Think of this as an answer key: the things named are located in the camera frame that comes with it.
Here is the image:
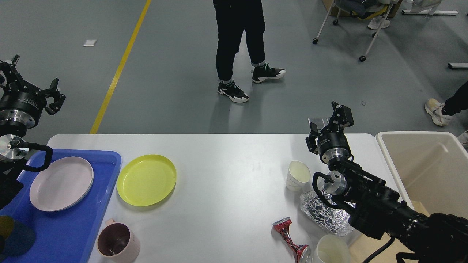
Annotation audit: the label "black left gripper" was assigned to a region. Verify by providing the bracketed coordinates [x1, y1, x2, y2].
[0, 55, 66, 121]

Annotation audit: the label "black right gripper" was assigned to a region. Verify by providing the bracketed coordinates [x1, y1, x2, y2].
[306, 101, 354, 164]

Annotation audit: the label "yellow plate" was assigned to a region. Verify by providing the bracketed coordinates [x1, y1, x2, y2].
[117, 154, 177, 207]

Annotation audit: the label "pink mug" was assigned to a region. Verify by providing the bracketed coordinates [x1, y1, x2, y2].
[97, 218, 141, 263]

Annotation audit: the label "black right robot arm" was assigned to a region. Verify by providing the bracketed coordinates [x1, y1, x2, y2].
[306, 102, 468, 263]

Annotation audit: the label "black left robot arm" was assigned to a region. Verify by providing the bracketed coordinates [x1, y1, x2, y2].
[0, 55, 66, 208]

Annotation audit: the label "metal floor plates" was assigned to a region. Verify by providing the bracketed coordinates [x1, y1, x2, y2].
[309, 118, 329, 131]

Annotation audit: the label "white paper cup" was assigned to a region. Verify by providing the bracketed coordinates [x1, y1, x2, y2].
[311, 234, 351, 263]
[286, 160, 311, 192]

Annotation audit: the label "crumpled foil tray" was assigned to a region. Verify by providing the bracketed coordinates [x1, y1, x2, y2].
[299, 190, 353, 237]

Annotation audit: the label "pink plate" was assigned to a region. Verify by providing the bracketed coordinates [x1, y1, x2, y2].
[29, 156, 94, 212]

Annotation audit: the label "beige plastic bin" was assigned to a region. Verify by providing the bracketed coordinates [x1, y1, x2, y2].
[376, 131, 468, 218]

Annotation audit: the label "person at right edge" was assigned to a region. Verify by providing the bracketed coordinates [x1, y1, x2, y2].
[424, 82, 468, 126]

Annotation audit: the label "crushed red can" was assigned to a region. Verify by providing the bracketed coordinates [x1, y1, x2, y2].
[272, 217, 311, 263]

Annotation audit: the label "white rolling chair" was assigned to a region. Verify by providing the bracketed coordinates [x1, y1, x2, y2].
[312, 0, 401, 62]

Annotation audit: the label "person in black trousers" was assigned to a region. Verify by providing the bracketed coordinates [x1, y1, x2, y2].
[213, 0, 286, 103]

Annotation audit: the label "dark teal cup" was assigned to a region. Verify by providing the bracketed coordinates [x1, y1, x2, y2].
[0, 215, 36, 261]

